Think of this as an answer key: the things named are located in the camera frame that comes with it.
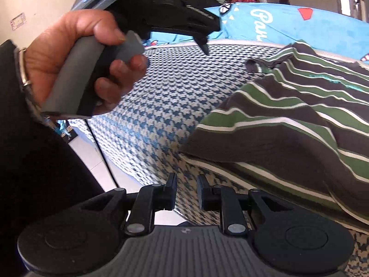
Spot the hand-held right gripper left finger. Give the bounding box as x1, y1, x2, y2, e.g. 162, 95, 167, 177
77, 172, 178, 235

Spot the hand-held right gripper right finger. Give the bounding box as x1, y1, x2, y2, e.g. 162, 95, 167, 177
197, 174, 289, 236

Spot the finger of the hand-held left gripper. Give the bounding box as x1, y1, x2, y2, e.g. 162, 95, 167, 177
195, 33, 212, 55

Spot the green brown striped t-shirt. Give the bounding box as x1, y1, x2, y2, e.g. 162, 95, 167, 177
180, 39, 369, 234

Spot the person's left forearm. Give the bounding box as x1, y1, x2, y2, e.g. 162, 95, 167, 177
0, 39, 117, 277

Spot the person's left hand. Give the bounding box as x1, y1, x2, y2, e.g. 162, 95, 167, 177
24, 9, 149, 116

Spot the houndstooth sofa mat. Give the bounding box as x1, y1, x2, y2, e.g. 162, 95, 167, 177
86, 42, 369, 277

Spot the blue printed sofa cover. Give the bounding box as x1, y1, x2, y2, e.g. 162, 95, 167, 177
141, 1, 369, 63

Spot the metal bangle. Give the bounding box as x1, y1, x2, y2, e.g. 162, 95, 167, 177
14, 47, 33, 88

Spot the black cable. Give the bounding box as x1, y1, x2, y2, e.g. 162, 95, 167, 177
85, 118, 120, 188

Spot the wall socket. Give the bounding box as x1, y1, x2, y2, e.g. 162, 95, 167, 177
10, 12, 27, 31

